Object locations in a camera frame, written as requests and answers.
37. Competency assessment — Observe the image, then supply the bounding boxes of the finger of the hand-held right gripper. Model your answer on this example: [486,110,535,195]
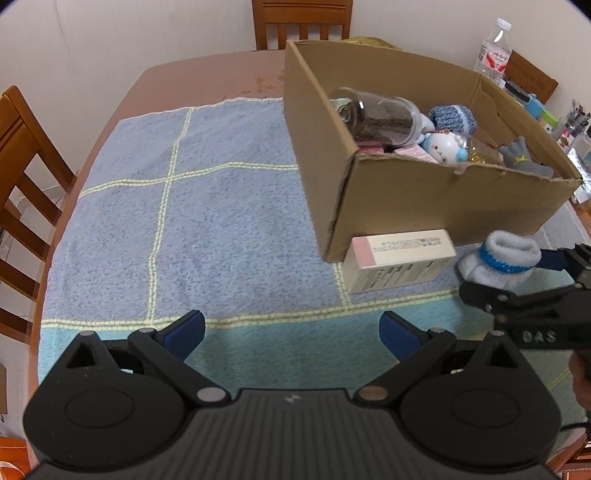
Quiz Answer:
[537,243,591,291]
[458,276,583,324]

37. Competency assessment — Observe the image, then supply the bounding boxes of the clear water bottle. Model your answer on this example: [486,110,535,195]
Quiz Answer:
[475,18,513,85]

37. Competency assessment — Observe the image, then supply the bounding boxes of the olive yellow bag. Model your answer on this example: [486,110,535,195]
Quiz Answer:
[350,35,399,48]

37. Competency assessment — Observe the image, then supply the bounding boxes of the wooden chair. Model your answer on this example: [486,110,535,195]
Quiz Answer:
[0,85,78,346]
[505,49,560,105]
[251,0,354,51]

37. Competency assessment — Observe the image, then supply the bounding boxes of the blue checked towel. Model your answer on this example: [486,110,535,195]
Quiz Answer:
[37,96,591,459]

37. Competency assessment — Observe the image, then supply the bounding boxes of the grey rubber toy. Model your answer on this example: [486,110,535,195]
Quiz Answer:
[497,136,556,179]

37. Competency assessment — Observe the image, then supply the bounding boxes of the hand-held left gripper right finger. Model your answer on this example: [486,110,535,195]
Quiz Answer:
[353,310,527,408]

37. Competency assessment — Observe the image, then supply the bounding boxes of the long white pink carton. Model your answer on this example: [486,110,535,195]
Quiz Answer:
[343,229,458,296]

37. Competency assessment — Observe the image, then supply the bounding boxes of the white sock blue stripe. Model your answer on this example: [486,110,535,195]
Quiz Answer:
[454,230,543,291]

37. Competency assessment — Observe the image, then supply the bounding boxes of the blue knit sock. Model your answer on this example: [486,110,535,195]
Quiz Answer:
[428,104,479,136]

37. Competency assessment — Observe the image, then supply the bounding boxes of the clear jar brown contents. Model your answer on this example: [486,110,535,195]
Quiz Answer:
[328,87,424,145]

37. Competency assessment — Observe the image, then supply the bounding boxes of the round light blue toy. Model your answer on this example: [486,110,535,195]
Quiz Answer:
[419,130,472,167]

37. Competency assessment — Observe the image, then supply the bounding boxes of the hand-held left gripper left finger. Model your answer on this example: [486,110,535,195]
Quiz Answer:
[64,310,232,408]

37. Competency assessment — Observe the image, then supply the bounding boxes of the person's right hand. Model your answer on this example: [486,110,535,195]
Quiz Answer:
[569,350,591,414]

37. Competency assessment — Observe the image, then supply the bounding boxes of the pen holder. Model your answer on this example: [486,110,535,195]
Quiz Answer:
[560,98,590,140]

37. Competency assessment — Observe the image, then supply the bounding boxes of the clear bottle golden capsules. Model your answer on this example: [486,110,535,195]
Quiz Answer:
[468,137,502,165]

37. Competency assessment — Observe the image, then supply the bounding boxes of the small pink carton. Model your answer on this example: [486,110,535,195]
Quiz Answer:
[394,145,440,164]

